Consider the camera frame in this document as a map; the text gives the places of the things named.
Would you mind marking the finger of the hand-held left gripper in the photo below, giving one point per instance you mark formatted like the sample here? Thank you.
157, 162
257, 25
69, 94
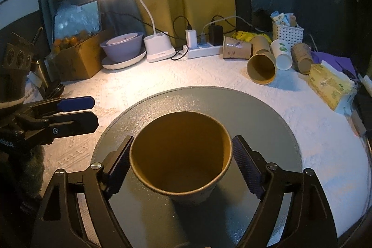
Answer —
77, 103
75, 123

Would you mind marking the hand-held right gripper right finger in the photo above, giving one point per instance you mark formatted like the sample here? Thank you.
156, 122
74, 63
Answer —
247, 168

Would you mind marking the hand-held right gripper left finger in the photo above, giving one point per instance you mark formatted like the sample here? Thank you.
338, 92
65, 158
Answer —
121, 168

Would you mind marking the person's left forearm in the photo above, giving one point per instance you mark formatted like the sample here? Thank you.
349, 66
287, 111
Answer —
27, 172

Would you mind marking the metal cup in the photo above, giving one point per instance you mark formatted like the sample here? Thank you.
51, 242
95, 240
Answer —
42, 73

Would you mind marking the white paper cup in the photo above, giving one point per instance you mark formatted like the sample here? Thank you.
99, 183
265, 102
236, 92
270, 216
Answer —
282, 54

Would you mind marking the printed brown paper cup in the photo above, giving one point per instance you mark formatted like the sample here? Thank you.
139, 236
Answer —
237, 49

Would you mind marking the grey round mat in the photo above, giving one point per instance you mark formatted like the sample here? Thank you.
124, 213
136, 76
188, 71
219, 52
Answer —
261, 131

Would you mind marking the cardboard box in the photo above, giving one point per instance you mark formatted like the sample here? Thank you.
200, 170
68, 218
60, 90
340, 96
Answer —
78, 62

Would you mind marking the pile of small oranges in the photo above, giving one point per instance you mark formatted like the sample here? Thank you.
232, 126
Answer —
68, 41

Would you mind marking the purple bowl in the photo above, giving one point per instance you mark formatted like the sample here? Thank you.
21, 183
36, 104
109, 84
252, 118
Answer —
122, 46

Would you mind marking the white plate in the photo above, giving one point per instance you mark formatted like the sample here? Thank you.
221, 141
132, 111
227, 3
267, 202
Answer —
136, 59

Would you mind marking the clear plastic bag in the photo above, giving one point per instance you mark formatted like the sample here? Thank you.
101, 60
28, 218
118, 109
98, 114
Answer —
74, 20

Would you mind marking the white desk lamp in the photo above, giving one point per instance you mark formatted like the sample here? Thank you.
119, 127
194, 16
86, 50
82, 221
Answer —
158, 47

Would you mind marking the yellow tissue pack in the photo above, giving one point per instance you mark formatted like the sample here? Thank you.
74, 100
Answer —
328, 85

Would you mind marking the white power strip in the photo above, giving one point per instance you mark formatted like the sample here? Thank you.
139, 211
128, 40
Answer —
207, 50

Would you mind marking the white charger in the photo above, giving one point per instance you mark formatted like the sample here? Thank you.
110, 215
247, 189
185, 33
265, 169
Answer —
191, 38

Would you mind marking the yellow snack packet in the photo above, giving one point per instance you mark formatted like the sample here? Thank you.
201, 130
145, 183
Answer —
247, 36

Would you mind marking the black charger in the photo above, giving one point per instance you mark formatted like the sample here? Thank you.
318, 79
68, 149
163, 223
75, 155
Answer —
215, 34

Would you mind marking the purple cloth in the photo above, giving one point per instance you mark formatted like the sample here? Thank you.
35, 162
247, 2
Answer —
334, 60

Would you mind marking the white plastic basket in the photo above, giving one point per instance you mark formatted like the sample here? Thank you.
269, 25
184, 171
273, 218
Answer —
287, 31

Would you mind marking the packets in basket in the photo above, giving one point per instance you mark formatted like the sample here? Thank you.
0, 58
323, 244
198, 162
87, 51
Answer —
283, 18

